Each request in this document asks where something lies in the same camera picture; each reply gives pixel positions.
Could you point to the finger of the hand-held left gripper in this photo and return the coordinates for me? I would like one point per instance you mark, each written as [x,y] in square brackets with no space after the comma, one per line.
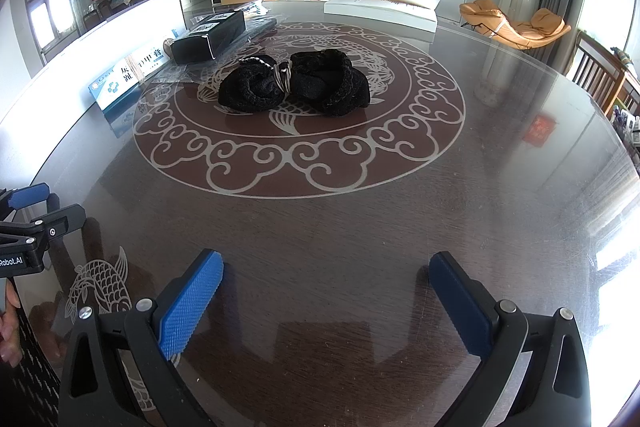
[62,219]
[30,198]

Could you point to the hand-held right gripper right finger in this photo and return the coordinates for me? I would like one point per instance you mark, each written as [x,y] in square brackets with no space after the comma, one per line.
[460,307]

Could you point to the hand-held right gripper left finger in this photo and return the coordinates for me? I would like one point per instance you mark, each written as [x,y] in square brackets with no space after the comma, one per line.
[190,302]

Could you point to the large white storage box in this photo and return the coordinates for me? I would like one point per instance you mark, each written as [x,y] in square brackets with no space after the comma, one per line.
[75,72]

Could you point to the black box with white labels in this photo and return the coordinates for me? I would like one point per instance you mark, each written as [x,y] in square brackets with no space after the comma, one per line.
[210,39]

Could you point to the black velvet bow hair clip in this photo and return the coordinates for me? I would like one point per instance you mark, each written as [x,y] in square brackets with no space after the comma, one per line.
[320,82]

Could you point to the person's left hand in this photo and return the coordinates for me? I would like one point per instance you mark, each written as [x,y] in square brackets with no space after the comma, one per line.
[7,337]

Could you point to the black patterned garment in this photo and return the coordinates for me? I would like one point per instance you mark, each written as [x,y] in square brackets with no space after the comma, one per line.
[35,382]

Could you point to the blue white ointment box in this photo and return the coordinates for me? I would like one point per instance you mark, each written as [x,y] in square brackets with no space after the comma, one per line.
[112,87]

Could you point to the bundle of wooden sticks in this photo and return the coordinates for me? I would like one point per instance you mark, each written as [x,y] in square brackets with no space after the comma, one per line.
[132,68]

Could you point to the brown slatted wooden chair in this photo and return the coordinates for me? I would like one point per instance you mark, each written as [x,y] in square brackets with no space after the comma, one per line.
[600,77]

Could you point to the clear bag of wooden sticks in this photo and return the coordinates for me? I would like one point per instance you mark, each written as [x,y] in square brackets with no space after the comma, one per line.
[260,27]

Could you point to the orange lounge chair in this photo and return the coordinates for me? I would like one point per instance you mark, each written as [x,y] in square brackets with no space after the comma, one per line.
[525,24]

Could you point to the white flat box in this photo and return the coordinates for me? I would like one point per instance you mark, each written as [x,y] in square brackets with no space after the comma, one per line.
[380,9]

